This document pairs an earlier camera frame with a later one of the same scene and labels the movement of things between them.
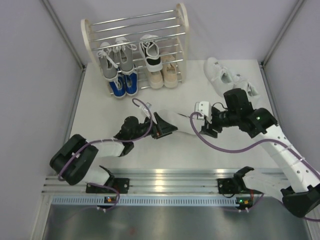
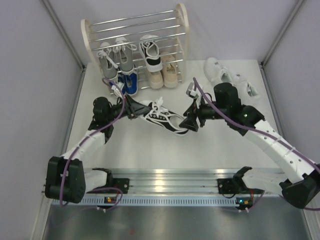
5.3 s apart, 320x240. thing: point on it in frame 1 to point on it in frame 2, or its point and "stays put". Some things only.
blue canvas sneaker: (131, 84) stays put
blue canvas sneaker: (118, 86) stays put
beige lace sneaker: (170, 70) stays put
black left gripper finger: (162, 128) to (133, 108)
